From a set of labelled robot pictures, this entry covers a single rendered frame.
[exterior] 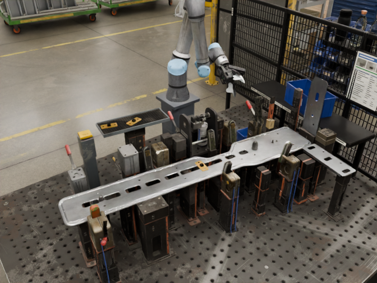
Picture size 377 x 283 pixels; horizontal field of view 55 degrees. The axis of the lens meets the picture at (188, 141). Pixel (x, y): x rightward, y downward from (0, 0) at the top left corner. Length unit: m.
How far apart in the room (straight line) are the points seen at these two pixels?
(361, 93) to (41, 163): 2.90
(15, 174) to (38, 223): 1.70
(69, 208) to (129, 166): 0.34
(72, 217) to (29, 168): 2.20
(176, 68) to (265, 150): 0.71
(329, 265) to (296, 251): 0.16
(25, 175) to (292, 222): 2.56
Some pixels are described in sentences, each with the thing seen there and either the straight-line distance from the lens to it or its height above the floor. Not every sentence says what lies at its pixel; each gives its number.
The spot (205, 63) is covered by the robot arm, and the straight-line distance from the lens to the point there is 2.20.
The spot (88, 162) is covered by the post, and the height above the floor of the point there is 1.00.
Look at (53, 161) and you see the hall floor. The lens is 3.82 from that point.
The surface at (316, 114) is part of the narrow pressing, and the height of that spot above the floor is 1.13.
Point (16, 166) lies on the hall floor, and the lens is 3.90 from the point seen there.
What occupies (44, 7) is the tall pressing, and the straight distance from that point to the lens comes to 8.71.
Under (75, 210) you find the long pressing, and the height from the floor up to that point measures 1.00.
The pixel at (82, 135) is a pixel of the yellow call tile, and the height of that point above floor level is 1.16.
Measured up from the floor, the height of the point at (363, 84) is 1.27.
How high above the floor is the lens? 2.11
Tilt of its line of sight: 33 degrees down
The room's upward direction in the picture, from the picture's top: straight up
